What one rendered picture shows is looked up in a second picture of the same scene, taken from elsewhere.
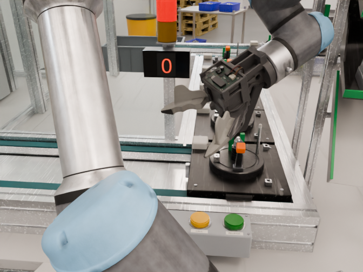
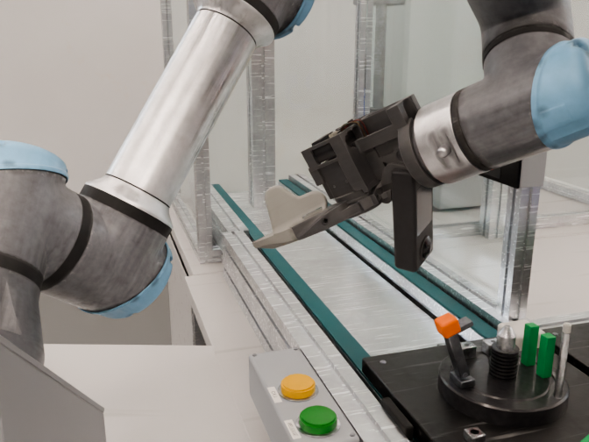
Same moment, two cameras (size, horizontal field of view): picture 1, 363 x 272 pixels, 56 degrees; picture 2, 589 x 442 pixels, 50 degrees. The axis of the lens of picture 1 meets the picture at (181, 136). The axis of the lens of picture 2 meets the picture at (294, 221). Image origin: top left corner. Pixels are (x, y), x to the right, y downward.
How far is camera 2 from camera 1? 0.71 m
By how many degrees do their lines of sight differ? 63
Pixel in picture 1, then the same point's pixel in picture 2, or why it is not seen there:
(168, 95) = (513, 223)
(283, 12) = (488, 34)
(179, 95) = not seen: hidden behind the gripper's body
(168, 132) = (504, 298)
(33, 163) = (344, 263)
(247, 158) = (517, 388)
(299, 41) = (479, 94)
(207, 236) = (273, 407)
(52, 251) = not seen: outside the picture
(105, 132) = (142, 144)
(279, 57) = (428, 119)
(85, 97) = (152, 103)
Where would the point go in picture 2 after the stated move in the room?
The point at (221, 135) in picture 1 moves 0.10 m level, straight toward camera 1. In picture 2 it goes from (285, 223) to (185, 231)
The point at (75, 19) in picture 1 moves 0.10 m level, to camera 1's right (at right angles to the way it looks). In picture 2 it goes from (199, 24) to (223, 23)
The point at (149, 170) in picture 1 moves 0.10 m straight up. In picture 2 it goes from (425, 338) to (429, 276)
